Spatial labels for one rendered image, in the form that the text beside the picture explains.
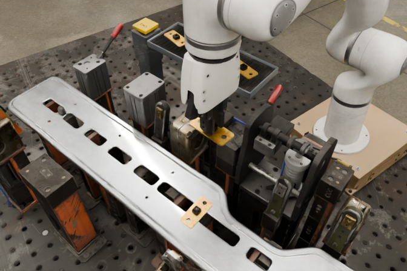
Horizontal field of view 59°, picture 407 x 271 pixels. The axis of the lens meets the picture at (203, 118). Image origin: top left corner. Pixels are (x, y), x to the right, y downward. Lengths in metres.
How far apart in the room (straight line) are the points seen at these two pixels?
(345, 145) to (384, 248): 0.34
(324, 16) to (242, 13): 3.28
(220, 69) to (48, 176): 0.58
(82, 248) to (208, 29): 0.88
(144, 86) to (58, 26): 2.64
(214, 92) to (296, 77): 1.20
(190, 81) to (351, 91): 0.71
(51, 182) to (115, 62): 0.98
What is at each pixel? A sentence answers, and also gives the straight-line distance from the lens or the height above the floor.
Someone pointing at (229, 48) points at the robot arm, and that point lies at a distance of 0.52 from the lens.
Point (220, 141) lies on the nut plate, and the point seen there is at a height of 1.28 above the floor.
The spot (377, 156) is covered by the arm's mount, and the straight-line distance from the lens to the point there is 1.36.
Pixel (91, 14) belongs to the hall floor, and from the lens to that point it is 3.71.
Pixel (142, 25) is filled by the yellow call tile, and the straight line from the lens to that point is 1.19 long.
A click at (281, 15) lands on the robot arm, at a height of 1.56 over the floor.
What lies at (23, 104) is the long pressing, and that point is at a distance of 1.25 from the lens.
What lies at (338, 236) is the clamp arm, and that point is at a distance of 0.88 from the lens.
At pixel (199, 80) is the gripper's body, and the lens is 0.54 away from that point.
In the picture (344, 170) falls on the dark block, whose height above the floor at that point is 1.12.
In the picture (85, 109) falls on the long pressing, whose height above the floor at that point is 1.00.
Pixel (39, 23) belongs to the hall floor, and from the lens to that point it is 3.74.
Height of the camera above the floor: 1.78
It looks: 46 degrees down
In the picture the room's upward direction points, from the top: straight up
